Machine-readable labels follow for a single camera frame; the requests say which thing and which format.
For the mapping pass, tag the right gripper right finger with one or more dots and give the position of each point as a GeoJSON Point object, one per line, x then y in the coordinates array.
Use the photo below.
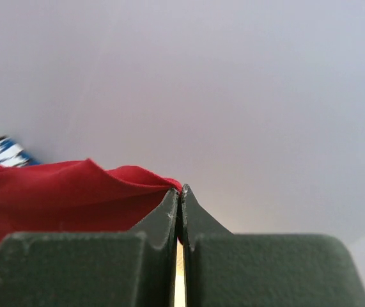
{"type": "Point", "coordinates": [227, 269]}

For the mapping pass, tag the blue patterned trousers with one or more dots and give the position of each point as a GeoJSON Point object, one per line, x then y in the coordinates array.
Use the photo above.
{"type": "Point", "coordinates": [14, 155]}

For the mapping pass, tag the red garment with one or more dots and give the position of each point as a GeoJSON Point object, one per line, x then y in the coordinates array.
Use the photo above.
{"type": "Point", "coordinates": [78, 196]}

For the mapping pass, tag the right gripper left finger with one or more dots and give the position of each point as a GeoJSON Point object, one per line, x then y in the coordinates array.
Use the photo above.
{"type": "Point", "coordinates": [132, 268]}

